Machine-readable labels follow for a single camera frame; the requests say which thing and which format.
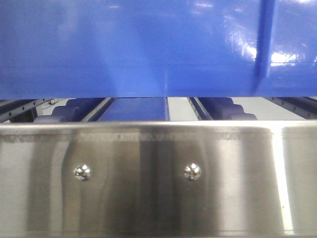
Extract right panel screw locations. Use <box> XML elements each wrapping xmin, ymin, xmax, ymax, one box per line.
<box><xmin>184</xmin><ymin>163</ymin><xmax>202</xmax><ymax>180</ymax></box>

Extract blue plastic bin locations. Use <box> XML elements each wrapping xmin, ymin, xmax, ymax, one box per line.
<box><xmin>0</xmin><ymin>0</ymin><xmax>317</xmax><ymax>99</ymax></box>

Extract center-left metal rail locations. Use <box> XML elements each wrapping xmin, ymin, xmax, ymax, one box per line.
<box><xmin>81</xmin><ymin>98</ymin><xmax>115</xmax><ymax>122</ymax></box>

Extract right metal shelf rail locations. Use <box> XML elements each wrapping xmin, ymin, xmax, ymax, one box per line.
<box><xmin>265</xmin><ymin>97</ymin><xmax>317</xmax><ymax>119</ymax></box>

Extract left metal shelf rail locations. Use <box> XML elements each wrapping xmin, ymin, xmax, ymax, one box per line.
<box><xmin>0</xmin><ymin>99</ymin><xmax>48</xmax><ymax>123</ymax></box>

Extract center-right metal rail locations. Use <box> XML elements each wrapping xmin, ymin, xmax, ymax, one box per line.
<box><xmin>188</xmin><ymin>97</ymin><xmax>213</xmax><ymax>120</ymax></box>

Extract metal shelf rail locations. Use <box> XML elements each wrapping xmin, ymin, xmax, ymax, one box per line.
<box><xmin>0</xmin><ymin>99</ymin><xmax>48</xmax><ymax>123</ymax></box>
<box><xmin>265</xmin><ymin>97</ymin><xmax>317</xmax><ymax>119</ymax></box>

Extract panel screw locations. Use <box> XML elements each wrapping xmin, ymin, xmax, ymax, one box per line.
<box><xmin>184</xmin><ymin>163</ymin><xmax>202</xmax><ymax>180</ymax></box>
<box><xmin>73</xmin><ymin>164</ymin><xmax>91</xmax><ymax>181</ymax></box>

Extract left panel screw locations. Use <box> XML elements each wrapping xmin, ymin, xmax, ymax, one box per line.
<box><xmin>73</xmin><ymin>164</ymin><xmax>91</xmax><ymax>181</ymax></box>

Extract stainless steel cart panel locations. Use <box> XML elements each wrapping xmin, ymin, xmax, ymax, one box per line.
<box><xmin>0</xmin><ymin>120</ymin><xmax>317</xmax><ymax>238</ymax></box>

